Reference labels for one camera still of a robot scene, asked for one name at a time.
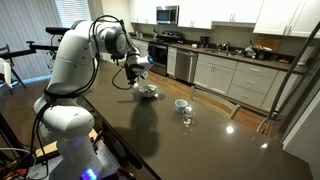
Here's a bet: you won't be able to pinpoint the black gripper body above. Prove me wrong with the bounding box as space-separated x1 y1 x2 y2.
125 63 141 84

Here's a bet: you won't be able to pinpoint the white ceramic bowl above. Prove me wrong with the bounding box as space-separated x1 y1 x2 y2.
138 83 160 99

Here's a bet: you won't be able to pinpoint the white ceramic cup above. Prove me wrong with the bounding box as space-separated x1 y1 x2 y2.
174 98 190 114

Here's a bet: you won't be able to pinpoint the black and steel stove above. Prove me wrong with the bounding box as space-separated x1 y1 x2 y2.
147 30 185 77

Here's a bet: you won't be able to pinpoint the stainless steel dishwasher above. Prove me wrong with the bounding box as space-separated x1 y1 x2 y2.
175 49 199 84

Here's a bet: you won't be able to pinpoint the clear drinking glass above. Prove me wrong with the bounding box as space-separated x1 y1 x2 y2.
182 105 195 126

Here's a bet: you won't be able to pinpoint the stainless steel microwave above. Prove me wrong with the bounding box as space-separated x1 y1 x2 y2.
155 5 180 26

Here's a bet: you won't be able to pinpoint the black coffee maker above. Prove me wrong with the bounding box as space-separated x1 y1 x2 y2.
199 35 211 49

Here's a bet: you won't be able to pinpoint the green houseplant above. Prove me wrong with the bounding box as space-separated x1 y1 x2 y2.
46 49 58 73

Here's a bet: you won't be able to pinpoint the white window blind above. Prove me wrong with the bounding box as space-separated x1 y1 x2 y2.
54 0 93 29

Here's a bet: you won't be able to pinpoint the metal kitchen faucet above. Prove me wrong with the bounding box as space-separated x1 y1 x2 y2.
216 41 232 53

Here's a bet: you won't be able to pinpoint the light wooden chair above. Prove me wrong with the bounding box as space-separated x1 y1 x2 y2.
189 85 242 121

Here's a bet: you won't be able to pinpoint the black tripod boom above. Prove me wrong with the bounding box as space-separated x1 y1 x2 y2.
0 26 72 61

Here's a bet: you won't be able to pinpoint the wooden board under robot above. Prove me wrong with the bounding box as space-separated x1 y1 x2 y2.
34 128 99 158

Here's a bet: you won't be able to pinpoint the white base cabinets with drawers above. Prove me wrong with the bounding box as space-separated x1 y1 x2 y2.
193 53 303 113

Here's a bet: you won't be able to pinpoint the pile of dishes and cloth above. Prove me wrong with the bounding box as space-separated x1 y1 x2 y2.
244 44 273 62

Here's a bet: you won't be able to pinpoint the wooden cutting board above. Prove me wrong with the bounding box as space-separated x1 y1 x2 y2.
255 34 283 53

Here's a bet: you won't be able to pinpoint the grey metal stand pole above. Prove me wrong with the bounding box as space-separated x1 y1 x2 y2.
256 20 320 134

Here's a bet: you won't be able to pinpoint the white paper towel roll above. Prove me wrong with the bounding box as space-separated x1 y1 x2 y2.
297 45 316 66

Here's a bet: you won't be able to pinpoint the grey perforated robot base plate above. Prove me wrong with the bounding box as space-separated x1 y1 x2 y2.
28 139 123 180

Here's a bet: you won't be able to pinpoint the white wall cabinet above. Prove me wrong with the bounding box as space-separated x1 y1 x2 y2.
253 0 320 38
129 0 264 30

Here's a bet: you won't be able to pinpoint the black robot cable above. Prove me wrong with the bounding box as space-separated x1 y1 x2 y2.
28 14 141 180

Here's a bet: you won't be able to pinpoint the orange cable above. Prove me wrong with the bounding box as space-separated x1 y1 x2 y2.
0 168 29 180

